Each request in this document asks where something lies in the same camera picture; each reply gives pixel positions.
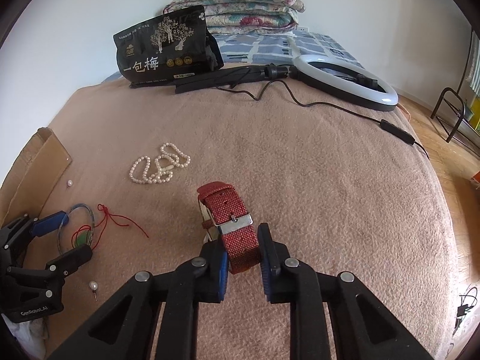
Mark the black plum snack bag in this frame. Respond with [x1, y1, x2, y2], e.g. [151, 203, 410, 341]
[113, 5, 224, 86]

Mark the red strap wristwatch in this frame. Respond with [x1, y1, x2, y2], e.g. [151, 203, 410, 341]
[197, 181, 261, 275]

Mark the white pearl necklace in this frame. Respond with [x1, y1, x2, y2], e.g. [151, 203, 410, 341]
[128, 141, 191, 186]

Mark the folded floral quilt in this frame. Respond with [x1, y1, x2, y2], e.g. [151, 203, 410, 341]
[163, 0, 306, 34]

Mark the white power strip with cables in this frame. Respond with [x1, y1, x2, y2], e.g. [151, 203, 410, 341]
[453, 283, 479, 336]

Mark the white ring light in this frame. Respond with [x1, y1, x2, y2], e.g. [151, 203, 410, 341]
[289, 34, 399, 111]

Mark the black ring light cable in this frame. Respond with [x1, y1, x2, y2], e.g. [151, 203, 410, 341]
[214, 76, 431, 159]

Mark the black clothes rack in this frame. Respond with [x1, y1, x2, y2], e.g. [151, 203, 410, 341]
[430, 28, 479, 150]

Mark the open cardboard box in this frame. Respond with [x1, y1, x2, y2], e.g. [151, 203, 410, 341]
[1, 127, 72, 225]

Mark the black folded tripod stand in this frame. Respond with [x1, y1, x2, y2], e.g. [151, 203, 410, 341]
[129, 63, 292, 94]

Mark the blue checked bed sheet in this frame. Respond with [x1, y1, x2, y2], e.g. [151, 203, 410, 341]
[101, 29, 365, 83]

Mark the blue bangle with red string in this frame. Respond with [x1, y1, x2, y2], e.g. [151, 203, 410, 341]
[56, 203, 150, 255]

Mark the pink bed blanket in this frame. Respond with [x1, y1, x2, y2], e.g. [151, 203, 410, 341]
[43, 79, 457, 359]

